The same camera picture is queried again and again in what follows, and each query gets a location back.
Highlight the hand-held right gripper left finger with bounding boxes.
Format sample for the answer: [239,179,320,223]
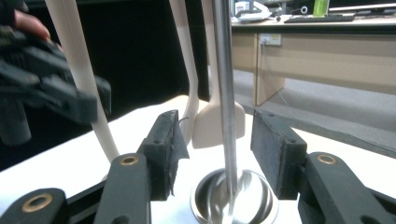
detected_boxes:
[136,108,191,202]

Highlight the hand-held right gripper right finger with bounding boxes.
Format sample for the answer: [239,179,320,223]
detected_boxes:
[249,109,308,201]

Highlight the cream spatula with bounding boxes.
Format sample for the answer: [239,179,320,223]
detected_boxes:
[191,0,247,150]

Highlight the cream curved-handle turner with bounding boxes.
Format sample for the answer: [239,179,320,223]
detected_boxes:
[44,0,121,164]

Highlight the cream perforated skimmer spoon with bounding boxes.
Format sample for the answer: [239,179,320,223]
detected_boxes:
[169,0,201,147]

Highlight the metal utensil stand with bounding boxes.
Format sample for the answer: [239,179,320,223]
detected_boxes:
[189,0,280,224]

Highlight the black curtain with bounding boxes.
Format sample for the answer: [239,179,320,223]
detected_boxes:
[0,0,217,171]

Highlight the white table mat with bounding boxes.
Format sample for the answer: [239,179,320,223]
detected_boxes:
[0,104,396,224]

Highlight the wooden office desk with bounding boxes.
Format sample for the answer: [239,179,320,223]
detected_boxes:
[231,13,396,107]

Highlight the black keyboard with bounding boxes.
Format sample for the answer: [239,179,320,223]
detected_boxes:
[283,13,356,24]

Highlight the white desktop device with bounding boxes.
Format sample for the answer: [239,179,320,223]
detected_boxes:
[233,0,272,23]

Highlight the green bottle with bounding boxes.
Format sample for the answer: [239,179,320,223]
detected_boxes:
[312,0,331,18]

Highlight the thin white cable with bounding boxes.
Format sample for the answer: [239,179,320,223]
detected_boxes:
[261,45,301,123]

